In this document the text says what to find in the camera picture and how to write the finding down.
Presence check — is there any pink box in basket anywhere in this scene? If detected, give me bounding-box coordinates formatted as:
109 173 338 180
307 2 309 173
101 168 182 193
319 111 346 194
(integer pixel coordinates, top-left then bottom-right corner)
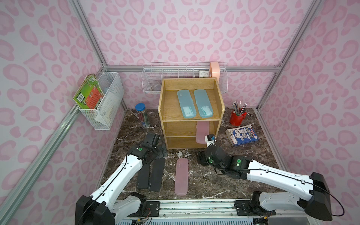
209 61 220 82

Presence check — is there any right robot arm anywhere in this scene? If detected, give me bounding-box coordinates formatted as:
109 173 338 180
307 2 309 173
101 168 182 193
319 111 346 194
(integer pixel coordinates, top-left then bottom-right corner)
197 144 333 221

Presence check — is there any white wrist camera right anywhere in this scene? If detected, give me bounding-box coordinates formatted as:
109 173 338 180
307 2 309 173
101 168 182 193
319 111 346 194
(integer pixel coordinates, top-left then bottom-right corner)
205 134 216 147

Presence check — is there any pink pencil case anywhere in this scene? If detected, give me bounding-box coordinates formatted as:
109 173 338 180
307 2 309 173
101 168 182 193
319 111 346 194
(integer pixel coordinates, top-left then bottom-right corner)
174 158 188 196
196 121 210 144

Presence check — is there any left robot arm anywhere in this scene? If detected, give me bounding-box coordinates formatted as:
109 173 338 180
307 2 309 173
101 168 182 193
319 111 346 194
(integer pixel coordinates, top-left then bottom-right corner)
75 133 162 225

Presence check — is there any white mesh side basket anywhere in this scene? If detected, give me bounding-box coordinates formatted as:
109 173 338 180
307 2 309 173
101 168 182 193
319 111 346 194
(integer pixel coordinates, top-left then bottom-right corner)
79 72 124 130

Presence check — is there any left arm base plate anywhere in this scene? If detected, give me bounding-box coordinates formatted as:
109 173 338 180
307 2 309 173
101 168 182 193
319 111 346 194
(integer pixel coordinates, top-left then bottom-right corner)
127 201 160 218

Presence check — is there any blue white booklet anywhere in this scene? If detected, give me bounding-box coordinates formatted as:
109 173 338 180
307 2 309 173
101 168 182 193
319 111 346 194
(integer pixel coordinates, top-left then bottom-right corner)
226 125 259 146

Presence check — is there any wooden three-tier shelf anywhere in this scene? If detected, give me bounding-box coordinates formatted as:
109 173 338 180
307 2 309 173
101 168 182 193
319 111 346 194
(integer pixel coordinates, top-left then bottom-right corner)
158 78 225 149

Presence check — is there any small white card in basket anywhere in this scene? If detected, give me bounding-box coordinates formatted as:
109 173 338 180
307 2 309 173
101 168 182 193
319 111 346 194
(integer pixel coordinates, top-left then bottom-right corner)
199 70 210 77

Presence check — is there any red pencil cup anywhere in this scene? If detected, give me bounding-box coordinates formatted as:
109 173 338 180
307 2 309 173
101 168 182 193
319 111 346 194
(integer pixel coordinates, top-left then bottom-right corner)
230 111 247 127

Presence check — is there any green red book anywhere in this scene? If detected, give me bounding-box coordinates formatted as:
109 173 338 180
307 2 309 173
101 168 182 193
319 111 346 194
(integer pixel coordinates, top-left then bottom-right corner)
73 74 104 109

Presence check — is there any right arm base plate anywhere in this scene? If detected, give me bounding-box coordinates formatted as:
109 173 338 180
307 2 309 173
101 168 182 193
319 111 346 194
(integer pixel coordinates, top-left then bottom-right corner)
234 200 276 217

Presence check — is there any teal pencil case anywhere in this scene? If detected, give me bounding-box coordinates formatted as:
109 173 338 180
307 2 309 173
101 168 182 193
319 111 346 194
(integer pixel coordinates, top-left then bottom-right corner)
194 89 213 118
177 90 197 119

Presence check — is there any blue-capped pencil tube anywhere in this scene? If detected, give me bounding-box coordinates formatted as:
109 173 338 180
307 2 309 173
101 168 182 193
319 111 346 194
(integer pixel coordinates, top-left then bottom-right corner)
136 103 150 128

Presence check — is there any white wire back basket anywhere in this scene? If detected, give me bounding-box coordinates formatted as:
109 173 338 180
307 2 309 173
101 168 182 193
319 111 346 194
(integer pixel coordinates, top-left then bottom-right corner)
141 61 229 95

